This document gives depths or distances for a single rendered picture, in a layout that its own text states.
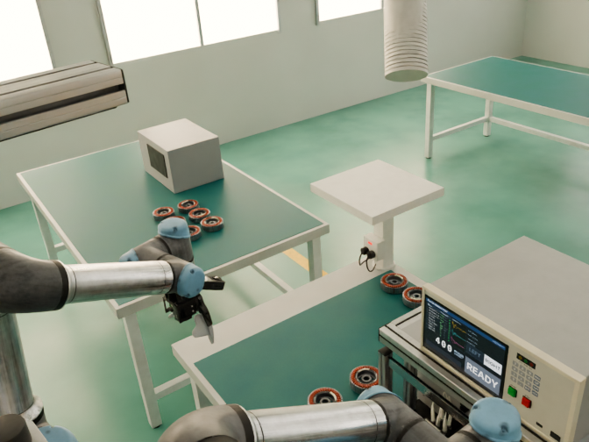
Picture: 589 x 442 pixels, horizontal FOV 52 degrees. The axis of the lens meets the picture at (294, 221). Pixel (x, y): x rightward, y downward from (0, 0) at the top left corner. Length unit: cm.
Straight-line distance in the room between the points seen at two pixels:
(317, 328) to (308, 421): 147
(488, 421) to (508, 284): 66
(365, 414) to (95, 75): 61
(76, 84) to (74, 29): 474
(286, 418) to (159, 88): 514
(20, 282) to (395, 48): 163
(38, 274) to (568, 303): 115
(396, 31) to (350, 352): 118
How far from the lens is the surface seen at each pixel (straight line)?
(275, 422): 85
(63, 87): 80
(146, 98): 582
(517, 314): 151
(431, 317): 160
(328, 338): 230
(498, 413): 101
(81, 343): 380
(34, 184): 403
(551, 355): 142
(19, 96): 78
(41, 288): 118
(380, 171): 246
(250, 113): 635
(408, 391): 195
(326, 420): 91
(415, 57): 235
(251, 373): 219
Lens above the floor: 221
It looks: 28 degrees down
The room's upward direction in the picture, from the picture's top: 4 degrees counter-clockwise
